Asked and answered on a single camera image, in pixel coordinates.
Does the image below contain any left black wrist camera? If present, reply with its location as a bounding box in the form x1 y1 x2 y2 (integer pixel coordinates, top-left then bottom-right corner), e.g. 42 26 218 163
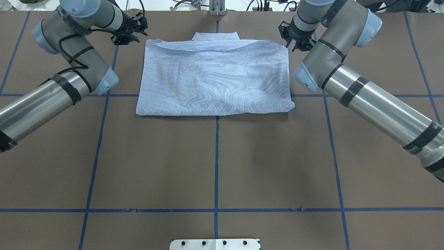
132 12 148 30

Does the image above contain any white mast base plate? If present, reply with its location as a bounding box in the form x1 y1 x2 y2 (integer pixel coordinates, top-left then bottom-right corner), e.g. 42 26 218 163
169 239 261 250

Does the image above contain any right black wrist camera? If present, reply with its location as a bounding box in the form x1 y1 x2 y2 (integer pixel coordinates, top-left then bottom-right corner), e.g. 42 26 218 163
279 21 290 41

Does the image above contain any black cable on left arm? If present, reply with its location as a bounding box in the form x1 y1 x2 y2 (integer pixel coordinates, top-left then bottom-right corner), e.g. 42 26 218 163
57 0 146 70

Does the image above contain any green fabric pouch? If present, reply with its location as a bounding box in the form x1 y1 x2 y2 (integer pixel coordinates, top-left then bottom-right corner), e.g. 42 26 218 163
19 0 43 4

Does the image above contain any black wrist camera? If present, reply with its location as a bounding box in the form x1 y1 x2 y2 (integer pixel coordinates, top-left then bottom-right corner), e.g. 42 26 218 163
279 21 290 41
132 12 148 30

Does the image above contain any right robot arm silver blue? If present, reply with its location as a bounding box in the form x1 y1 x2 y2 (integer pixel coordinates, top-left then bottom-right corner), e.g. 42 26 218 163
279 0 444 181

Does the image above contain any aluminium frame post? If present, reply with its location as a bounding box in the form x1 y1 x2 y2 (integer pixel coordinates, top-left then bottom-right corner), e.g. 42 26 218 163
209 0 226 16

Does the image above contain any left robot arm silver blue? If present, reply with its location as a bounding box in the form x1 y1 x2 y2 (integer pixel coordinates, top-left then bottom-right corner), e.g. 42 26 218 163
1 0 148 152

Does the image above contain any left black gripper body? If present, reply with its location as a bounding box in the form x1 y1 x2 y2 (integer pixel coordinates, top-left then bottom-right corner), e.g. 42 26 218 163
118 12 148 36

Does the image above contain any light blue button shirt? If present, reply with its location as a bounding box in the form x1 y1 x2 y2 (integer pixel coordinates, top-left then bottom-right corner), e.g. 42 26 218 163
135 33 295 116

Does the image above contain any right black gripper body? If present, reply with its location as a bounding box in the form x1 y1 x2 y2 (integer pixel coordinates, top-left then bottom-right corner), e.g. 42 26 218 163
288 21 314 44

